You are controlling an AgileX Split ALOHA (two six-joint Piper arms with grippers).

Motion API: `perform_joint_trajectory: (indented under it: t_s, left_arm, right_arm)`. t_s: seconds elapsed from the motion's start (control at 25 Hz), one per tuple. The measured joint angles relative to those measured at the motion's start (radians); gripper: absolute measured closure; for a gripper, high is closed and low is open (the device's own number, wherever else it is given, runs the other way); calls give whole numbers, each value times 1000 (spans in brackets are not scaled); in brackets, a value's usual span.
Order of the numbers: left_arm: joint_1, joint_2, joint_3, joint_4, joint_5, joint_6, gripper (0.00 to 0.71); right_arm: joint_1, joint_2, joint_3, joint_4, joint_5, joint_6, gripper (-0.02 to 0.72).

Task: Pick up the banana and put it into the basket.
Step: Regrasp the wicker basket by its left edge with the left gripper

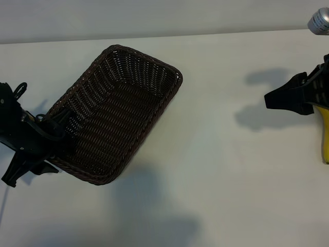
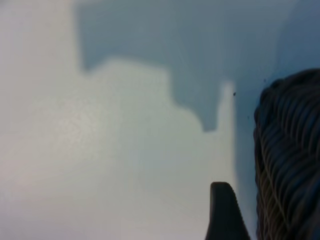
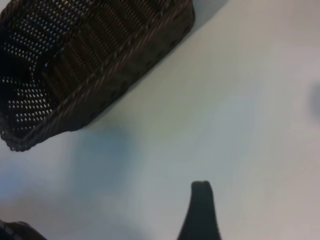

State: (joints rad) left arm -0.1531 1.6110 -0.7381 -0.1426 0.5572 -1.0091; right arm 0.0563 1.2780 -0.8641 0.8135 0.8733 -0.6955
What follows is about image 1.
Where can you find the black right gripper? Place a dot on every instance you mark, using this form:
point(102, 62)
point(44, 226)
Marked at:
point(318, 85)

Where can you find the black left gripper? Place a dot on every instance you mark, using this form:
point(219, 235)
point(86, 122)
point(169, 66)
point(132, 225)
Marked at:
point(23, 140)

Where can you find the yellow banana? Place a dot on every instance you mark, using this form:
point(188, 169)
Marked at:
point(324, 128)

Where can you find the dark brown woven wicker basket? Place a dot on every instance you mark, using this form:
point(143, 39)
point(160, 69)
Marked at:
point(123, 110)

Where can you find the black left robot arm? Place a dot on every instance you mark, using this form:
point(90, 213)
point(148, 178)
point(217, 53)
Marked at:
point(6, 100)

